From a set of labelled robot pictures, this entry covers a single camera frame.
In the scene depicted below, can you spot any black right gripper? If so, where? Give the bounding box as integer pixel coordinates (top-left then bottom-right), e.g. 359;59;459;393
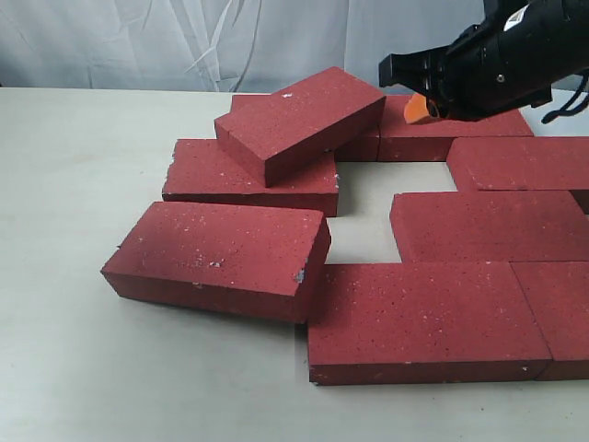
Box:
378;24;552;125

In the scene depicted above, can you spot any chipped red brick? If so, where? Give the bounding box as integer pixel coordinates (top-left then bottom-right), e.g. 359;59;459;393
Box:
162;139;339;217

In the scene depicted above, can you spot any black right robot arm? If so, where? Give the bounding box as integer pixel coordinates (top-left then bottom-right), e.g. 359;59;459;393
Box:
378;1;588;124

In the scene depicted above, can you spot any white wrinkled backdrop cloth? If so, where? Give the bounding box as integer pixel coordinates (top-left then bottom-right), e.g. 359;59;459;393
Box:
1;0;484;92

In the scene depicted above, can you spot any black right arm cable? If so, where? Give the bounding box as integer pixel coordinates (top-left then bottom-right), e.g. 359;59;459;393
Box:
540;73;589;124

